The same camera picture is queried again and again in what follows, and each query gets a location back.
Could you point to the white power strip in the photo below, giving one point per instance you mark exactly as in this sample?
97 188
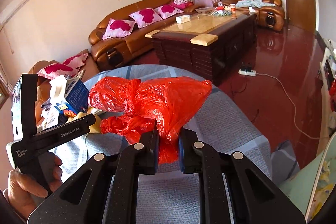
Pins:
246 72

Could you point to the orange-lid jar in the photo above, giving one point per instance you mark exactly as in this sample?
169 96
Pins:
233 11

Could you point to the dark wood coffee table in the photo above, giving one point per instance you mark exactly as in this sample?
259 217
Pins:
206 45

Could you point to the pink cushion left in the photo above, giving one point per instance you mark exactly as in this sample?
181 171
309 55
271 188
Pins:
118 29

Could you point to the brown leather armchair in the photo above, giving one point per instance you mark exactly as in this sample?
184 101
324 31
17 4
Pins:
270 13

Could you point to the yellow sponge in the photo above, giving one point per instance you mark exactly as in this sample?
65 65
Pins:
94 123

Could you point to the long brown leather sofa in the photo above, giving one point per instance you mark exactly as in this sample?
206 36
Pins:
112 53

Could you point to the blue plaid tablecloth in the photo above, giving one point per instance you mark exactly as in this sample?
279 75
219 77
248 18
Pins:
170 196

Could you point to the person's left hand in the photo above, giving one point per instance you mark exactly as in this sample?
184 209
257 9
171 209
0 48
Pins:
19 193

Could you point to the near brown leather sofa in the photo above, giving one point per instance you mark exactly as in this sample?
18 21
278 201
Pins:
43 86

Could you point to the wall air conditioner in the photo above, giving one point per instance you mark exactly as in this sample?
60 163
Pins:
8 12

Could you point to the red plastic bag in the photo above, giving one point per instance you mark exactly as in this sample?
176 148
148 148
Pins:
164 104

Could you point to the white tissue box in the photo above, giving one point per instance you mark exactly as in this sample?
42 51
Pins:
182 19

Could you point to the pink cushion on near sofa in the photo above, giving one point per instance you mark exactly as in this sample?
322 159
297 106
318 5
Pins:
70 67

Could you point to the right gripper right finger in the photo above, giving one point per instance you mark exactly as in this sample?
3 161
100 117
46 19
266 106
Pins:
189 161

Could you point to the pink cushion middle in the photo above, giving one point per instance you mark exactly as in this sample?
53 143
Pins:
145 17

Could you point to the blue LOOK snack box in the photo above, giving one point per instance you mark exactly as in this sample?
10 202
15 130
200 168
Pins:
69 97

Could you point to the pink cushion right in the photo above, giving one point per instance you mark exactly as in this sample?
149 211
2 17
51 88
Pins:
167 11

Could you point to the mint cartoon trash bin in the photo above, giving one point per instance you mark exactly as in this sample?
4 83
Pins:
314 183

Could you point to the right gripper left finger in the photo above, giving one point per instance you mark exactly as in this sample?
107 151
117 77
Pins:
148 162

